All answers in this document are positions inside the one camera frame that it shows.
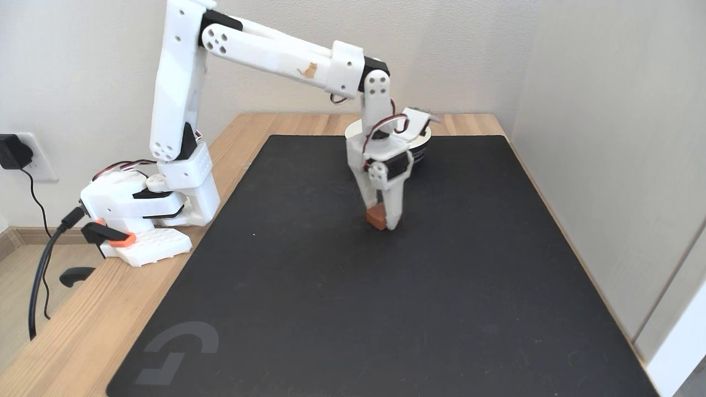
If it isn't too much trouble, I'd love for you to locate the white paper bowl dark print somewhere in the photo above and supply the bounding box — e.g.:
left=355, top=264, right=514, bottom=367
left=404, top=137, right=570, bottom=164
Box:
left=344, top=115, right=432, bottom=170

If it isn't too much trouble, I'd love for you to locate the thick black cable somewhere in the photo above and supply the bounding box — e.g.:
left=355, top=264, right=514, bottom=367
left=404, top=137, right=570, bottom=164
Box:
left=28, top=207, right=89, bottom=341

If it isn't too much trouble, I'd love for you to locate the brown block toy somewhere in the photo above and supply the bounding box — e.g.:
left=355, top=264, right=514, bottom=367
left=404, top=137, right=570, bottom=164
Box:
left=365, top=204, right=387, bottom=231

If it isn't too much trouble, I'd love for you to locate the black power adapter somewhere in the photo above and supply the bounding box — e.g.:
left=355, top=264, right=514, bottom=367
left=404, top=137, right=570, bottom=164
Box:
left=0, top=134, right=34, bottom=170

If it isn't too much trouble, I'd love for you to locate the thin black cable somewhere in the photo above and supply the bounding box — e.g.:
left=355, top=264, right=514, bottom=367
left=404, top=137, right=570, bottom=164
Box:
left=20, top=168, right=52, bottom=320

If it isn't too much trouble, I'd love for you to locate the white wall outlet plate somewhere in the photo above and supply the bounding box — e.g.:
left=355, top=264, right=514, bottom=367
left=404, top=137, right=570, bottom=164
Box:
left=17, top=131, right=59, bottom=183

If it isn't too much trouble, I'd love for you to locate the red white black servo cable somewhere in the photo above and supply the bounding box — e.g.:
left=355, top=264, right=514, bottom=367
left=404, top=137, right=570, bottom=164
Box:
left=361, top=98, right=409, bottom=171

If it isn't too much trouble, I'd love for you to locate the small white camera mount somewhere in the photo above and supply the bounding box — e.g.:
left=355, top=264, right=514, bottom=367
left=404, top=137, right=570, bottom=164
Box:
left=402, top=107, right=442, bottom=134

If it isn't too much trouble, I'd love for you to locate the black and orange clamp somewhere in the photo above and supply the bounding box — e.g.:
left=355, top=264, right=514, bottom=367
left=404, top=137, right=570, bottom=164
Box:
left=60, top=219, right=137, bottom=288

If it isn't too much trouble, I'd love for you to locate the black desk mat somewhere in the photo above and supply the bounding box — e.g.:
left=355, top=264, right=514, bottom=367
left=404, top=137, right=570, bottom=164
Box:
left=106, top=134, right=660, bottom=397

